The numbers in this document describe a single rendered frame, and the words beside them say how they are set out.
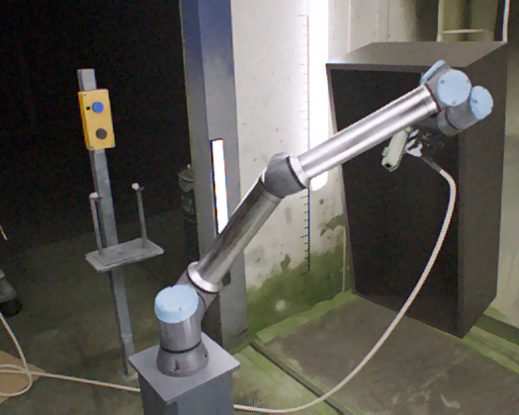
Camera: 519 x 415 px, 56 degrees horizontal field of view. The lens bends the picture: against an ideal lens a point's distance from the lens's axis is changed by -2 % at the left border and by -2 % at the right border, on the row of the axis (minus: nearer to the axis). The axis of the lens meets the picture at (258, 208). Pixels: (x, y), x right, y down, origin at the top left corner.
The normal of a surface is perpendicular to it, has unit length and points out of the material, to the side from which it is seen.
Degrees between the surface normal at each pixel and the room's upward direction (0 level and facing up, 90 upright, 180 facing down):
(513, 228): 57
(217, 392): 90
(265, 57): 90
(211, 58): 90
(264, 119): 90
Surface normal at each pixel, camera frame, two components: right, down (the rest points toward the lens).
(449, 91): -0.11, 0.29
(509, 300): -0.69, -0.32
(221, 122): 0.61, 0.25
